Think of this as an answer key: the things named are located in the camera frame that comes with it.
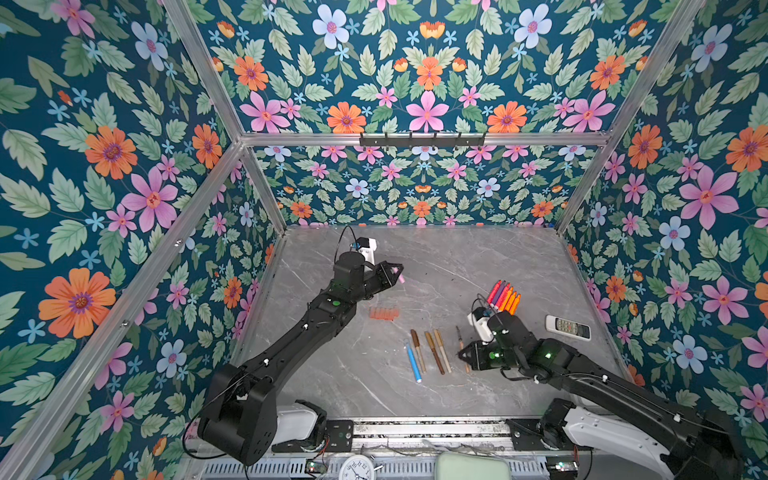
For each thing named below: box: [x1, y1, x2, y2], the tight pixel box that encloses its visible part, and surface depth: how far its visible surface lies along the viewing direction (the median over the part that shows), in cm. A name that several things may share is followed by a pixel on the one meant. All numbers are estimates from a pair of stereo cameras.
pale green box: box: [435, 451, 512, 480], surface depth 69 cm
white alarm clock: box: [339, 454, 374, 480], surface depth 68 cm
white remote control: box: [545, 314, 592, 341], surface depth 92 cm
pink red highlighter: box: [487, 279, 503, 304], surface depth 102 cm
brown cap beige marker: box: [410, 329, 427, 373], surface depth 90 cm
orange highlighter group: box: [509, 293, 522, 316], surface depth 99 cm
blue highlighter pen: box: [406, 343, 422, 383], surface depth 86 cm
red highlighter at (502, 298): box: [496, 282, 511, 312], surface depth 100 cm
